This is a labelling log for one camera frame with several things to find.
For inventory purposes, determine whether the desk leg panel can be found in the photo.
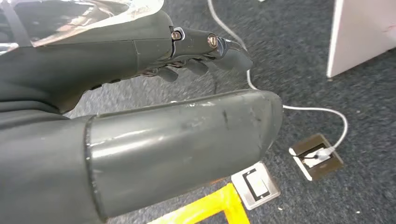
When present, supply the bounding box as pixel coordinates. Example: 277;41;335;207
326;0;396;78

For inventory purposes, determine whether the yellow metal frame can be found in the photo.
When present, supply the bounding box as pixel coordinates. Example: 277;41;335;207
148;182;251;224

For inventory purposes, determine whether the open floor socket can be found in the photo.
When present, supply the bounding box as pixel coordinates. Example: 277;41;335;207
288;133;344;182

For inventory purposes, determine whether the closed silver floor socket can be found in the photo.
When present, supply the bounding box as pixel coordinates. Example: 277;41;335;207
231;161;281;211

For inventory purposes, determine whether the white floor power cable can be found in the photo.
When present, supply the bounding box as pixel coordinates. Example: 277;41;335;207
207;0;349;161

